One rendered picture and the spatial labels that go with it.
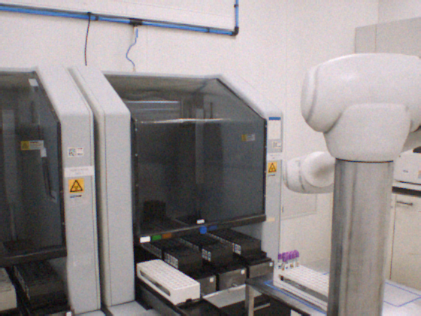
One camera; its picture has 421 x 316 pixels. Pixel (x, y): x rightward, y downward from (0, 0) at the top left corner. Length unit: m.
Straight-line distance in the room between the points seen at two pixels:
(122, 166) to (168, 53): 1.47
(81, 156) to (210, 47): 1.78
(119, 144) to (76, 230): 0.33
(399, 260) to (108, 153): 2.68
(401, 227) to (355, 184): 2.85
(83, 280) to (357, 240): 1.05
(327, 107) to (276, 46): 2.75
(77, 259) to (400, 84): 1.18
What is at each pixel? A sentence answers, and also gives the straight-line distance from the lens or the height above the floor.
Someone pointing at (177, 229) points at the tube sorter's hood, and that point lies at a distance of 1.66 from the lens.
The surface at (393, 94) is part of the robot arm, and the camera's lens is 0.73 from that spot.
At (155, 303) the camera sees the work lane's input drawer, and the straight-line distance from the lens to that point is 1.56.
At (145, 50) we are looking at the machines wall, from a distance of 2.82.
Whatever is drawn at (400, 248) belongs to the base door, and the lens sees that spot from 3.64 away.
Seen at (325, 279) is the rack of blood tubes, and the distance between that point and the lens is 1.53.
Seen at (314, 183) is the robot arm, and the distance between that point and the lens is 1.22.
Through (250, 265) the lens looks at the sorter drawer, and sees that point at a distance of 1.83.
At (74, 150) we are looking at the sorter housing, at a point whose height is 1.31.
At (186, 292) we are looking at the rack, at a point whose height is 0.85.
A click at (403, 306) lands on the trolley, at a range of 1.55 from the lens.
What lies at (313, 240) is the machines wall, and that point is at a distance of 3.92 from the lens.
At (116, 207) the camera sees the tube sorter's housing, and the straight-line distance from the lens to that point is 1.55.
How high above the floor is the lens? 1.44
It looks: 7 degrees down
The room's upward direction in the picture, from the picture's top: straight up
